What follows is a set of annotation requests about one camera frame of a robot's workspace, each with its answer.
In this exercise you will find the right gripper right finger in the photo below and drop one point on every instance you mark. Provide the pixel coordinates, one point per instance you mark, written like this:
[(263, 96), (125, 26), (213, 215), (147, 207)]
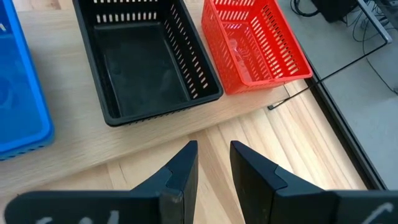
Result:
[(258, 193)]

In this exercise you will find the blue plastic slotted basket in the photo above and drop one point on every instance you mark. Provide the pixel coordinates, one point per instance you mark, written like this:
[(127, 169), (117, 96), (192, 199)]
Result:
[(18, 93)]

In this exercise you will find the red plastic slotted basket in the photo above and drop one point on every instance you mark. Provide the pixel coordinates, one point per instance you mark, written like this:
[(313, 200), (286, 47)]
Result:
[(248, 46)]

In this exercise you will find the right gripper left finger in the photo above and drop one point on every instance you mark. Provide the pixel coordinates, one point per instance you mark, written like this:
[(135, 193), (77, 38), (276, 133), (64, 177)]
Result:
[(174, 186)]

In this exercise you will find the black aluminium table frame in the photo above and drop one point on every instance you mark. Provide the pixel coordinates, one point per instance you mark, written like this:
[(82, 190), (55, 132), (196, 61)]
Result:
[(345, 133)]

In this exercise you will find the black object on floor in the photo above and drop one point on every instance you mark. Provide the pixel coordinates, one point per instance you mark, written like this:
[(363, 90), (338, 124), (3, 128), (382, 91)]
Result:
[(335, 9)]

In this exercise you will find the black plastic slotted basket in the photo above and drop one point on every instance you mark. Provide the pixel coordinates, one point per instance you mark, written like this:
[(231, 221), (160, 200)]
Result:
[(140, 71)]

